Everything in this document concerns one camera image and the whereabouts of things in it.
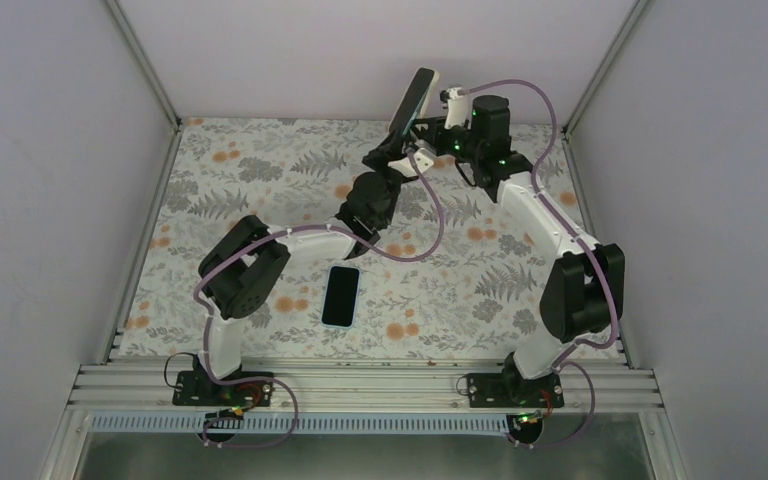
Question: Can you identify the black phone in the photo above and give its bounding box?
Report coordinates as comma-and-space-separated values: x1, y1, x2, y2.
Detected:
388, 67, 439, 136

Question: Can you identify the clear translucent phone case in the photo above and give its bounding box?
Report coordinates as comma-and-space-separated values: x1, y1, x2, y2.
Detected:
410, 67, 440, 125

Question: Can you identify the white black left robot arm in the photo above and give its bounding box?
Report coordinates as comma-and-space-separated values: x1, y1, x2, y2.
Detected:
193, 141, 436, 405

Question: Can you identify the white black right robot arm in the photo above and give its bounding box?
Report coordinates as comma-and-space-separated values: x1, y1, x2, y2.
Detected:
420, 87, 625, 407

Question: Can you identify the phone in light blue case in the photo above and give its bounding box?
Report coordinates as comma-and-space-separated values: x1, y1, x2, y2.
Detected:
323, 266, 360, 325

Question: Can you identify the light blue phone case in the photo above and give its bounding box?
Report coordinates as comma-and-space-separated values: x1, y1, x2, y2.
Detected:
320, 264, 362, 329

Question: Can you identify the floral patterned table mat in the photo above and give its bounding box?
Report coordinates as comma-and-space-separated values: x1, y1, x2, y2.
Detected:
117, 117, 625, 363

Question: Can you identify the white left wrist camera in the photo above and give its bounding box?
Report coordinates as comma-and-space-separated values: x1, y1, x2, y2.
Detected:
387, 149, 437, 179

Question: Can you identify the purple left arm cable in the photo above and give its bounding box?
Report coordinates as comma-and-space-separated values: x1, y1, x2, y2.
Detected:
193, 148, 446, 450

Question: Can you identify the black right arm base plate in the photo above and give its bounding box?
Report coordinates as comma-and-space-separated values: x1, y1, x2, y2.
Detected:
465, 373, 565, 409

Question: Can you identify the grey slotted cable duct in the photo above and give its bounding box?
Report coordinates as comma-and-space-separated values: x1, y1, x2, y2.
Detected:
90, 411, 508, 436

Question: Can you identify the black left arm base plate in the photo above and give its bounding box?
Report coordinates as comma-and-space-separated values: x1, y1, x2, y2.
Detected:
171, 370, 274, 408

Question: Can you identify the aluminium mounting rail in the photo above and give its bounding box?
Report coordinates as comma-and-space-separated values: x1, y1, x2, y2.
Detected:
67, 356, 665, 414

